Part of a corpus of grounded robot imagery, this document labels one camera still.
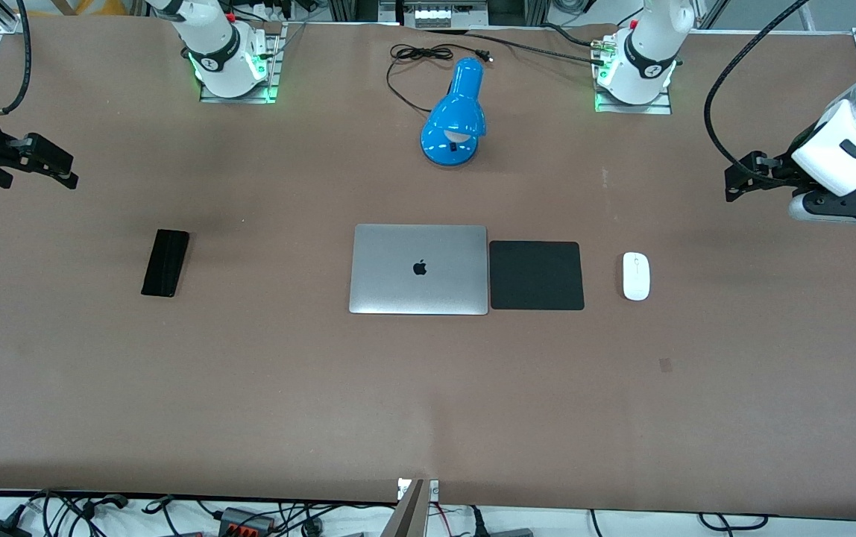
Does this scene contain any white computer mouse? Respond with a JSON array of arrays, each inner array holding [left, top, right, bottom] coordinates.
[[623, 252, 651, 302]]

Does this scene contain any black case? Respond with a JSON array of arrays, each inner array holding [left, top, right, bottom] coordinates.
[[140, 229, 191, 298]]

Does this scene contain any black mouse pad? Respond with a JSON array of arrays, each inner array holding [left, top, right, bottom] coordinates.
[[489, 240, 585, 311]]

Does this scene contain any blue desk lamp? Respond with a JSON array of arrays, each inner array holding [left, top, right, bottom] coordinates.
[[420, 57, 488, 167]]

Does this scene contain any silver closed laptop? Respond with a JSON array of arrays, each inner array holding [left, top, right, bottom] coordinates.
[[348, 224, 489, 315]]

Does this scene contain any white power strip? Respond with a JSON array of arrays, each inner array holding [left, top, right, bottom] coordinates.
[[402, 0, 468, 31]]

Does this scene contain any grey orange connector box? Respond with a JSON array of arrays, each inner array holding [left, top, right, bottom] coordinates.
[[219, 507, 276, 537]]

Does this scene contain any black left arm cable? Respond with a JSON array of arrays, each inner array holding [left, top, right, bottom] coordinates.
[[704, 0, 811, 172]]

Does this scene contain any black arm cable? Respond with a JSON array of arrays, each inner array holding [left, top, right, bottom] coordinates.
[[0, 0, 32, 114], [704, 0, 811, 172]]

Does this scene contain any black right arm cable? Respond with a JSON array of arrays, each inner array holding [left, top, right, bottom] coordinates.
[[0, 0, 32, 114]]

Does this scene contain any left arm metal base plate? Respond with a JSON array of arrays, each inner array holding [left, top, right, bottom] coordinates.
[[594, 34, 673, 115]]

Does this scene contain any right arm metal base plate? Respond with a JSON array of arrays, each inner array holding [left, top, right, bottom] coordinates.
[[199, 22, 281, 104]]

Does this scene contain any thick black table cable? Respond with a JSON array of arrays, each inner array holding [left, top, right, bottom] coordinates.
[[428, 28, 604, 68]]

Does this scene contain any black aluminium frame post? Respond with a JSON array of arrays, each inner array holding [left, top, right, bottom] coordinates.
[[327, 0, 380, 23], [488, 0, 548, 27]]

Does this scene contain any black lamp power cord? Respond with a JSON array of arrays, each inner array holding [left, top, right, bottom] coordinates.
[[385, 43, 494, 114]]

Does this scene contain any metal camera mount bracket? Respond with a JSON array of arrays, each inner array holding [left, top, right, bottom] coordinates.
[[397, 477, 441, 537]]

